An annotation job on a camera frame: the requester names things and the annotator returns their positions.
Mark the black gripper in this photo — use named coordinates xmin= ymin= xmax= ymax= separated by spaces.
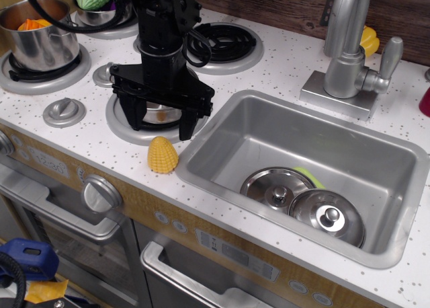
xmin=110 ymin=45 xmax=214 ymax=141

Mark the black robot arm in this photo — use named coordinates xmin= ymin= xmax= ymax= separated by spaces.
xmin=110 ymin=0 xmax=214 ymax=141

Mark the small steel pan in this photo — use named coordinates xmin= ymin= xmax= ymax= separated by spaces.
xmin=142 ymin=102 xmax=181 ymax=124

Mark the yellow toy corn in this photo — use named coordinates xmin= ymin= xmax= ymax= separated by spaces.
xmin=147 ymin=136 xmax=179 ymax=174

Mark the grey stove knob middle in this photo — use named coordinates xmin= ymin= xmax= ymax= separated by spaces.
xmin=92 ymin=62 xmax=114 ymax=88

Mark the grey stove knob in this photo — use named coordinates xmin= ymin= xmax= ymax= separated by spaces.
xmin=92 ymin=62 xmax=114 ymax=88
xmin=42 ymin=98 xmax=86 ymax=128

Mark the grey stove knob front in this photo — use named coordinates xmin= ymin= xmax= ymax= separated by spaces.
xmin=42 ymin=98 xmax=86 ymax=128

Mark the grey sink basin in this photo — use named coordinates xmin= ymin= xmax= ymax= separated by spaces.
xmin=176 ymin=89 xmax=429 ymax=269

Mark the black coil burner back right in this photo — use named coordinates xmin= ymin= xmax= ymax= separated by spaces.
xmin=187 ymin=23 xmax=256 ymax=67

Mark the grey oven dial knob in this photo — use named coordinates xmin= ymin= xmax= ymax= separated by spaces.
xmin=81 ymin=174 xmax=123 ymax=213

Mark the steel bowl back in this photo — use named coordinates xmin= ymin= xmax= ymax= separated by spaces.
xmin=77 ymin=0 xmax=133 ymax=26

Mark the steel pot front left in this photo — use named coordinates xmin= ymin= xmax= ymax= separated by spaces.
xmin=1 ymin=0 xmax=80 ymax=71

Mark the steel lid left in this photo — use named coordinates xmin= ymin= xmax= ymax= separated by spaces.
xmin=240 ymin=167 xmax=315 ymax=214

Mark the steel lid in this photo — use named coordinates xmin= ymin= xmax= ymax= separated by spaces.
xmin=288 ymin=189 xmax=366 ymax=247
xmin=240 ymin=167 xmax=315 ymax=214

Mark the orange toy vegetable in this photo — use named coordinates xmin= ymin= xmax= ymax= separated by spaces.
xmin=17 ymin=19 xmax=52 ymax=31

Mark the green sponge in sink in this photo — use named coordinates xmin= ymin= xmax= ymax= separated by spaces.
xmin=293 ymin=167 xmax=325 ymax=189

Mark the grey faucet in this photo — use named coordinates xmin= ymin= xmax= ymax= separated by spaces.
xmin=300 ymin=0 xmax=403 ymax=121

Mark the steel lid right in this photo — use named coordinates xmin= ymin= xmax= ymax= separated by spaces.
xmin=288 ymin=189 xmax=366 ymax=247

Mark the blue clamp tool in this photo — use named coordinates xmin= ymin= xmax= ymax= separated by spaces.
xmin=1 ymin=238 xmax=59 ymax=281

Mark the yellow tape piece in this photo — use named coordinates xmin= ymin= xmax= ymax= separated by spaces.
xmin=25 ymin=279 xmax=69 ymax=304

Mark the yellow toy bell pepper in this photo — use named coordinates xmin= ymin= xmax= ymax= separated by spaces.
xmin=360 ymin=26 xmax=380 ymax=57

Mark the red cup at edge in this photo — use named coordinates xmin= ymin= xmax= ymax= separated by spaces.
xmin=419 ymin=88 xmax=430 ymax=117

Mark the burner ring under pan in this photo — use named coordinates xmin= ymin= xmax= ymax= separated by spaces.
xmin=105 ymin=93 xmax=210 ymax=147

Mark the burner ring front left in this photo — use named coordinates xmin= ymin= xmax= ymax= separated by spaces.
xmin=0 ymin=42 xmax=92 ymax=96

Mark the grey oven door handle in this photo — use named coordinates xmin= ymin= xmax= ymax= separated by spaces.
xmin=1 ymin=165 xmax=122 ymax=245

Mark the grey dishwasher door handle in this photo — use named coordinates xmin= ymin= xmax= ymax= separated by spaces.
xmin=140 ymin=241 xmax=269 ymax=307

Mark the black cable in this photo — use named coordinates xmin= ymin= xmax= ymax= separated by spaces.
xmin=0 ymin=252 xmax=27 ymax=308

